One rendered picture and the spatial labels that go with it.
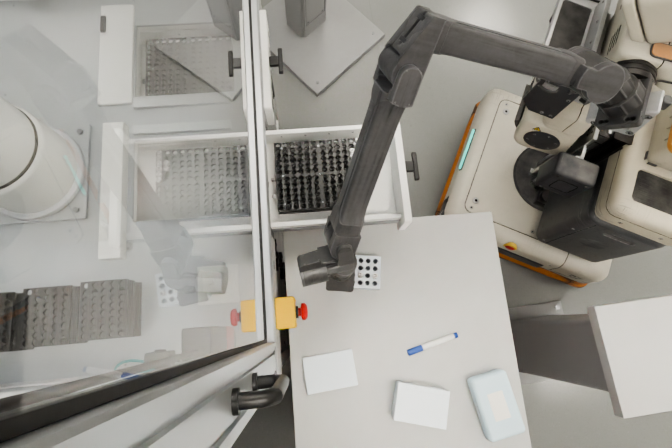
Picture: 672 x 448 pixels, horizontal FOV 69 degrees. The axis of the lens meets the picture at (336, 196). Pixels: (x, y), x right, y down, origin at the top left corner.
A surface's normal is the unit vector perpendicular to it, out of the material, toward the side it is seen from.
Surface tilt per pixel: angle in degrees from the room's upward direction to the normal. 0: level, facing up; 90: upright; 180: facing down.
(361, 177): 50
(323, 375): 0
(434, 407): 0
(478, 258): 0
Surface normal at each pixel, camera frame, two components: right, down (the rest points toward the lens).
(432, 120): 0.04, -0.25
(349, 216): 0.22, 0.41
